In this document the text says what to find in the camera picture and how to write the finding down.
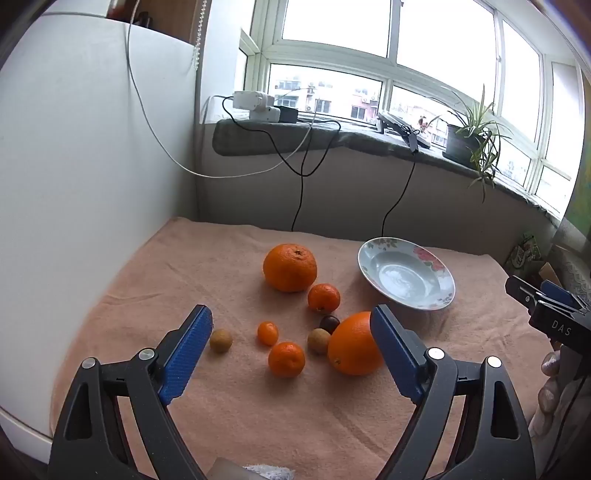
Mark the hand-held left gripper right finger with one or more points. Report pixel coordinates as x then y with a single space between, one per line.
392 350

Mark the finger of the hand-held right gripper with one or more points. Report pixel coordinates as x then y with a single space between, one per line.
521 290
561 294

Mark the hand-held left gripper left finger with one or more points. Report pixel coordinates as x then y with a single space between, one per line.
187 355

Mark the large smooth orange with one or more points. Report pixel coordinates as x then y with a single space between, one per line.
351 346

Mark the dark brown plum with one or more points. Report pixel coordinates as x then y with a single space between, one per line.
330 324

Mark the brown longan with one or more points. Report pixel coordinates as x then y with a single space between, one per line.
220 341
318 341

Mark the floral white plate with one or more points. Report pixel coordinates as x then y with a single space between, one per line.
406 277

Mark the small mandarin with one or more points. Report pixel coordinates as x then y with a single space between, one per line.
324 298
286 360

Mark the large rough-skinned orange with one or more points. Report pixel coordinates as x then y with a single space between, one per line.
290 270

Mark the person's right hand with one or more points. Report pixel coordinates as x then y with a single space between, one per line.
550 383

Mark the brown cardboard box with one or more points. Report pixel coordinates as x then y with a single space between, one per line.
549 267

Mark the green snack packet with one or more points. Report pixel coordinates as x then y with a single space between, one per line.
521 256

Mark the pink towel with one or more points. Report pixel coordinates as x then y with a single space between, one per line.
240 415

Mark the small orange kumquat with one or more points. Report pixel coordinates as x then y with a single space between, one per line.
268 333

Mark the white fuzzy cloth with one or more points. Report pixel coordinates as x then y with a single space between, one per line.
270 472

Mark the potted spider plant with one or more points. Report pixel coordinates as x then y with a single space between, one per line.
466 143

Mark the black device on stand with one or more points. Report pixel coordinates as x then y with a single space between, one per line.
392 122

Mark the grey sill cloth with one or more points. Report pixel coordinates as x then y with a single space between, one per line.
286 138

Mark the black power adapter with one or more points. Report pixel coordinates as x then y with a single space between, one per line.
288 115

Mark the white power adapter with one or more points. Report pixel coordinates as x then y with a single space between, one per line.
254 105

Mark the white window frame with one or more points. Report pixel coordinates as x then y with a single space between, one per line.
392 71

